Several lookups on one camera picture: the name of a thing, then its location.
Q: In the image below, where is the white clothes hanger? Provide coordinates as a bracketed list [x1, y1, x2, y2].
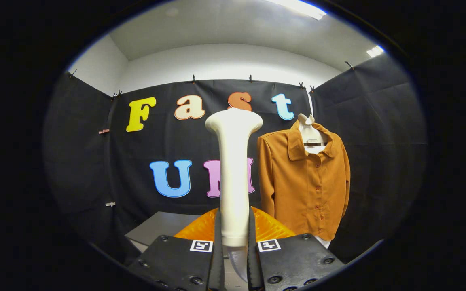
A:
[297, 113, 328, 155]

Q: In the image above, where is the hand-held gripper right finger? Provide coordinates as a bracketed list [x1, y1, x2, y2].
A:
[246, 207, 345, 291]

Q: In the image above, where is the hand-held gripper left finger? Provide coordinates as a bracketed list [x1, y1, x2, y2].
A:
[129, 207, 226, 291]

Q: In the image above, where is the white garment steamer with hose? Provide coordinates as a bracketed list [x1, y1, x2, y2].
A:
[205, 107, 264, 283]

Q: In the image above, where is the orange button-up shirt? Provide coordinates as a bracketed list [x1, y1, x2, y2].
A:
[257, 120, 351, 242]

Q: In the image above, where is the row of black cloth clips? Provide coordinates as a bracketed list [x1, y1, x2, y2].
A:
[69, 61, 355, 100]

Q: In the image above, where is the long ceiling light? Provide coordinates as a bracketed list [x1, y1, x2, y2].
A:
[263, 0, 327, 21]

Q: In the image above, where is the black backdrop cloth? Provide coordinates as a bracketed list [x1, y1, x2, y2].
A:
[43, 53, 427, 265]

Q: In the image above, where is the grey cabinet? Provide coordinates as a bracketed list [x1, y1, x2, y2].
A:
[125, 211, 217, 253]

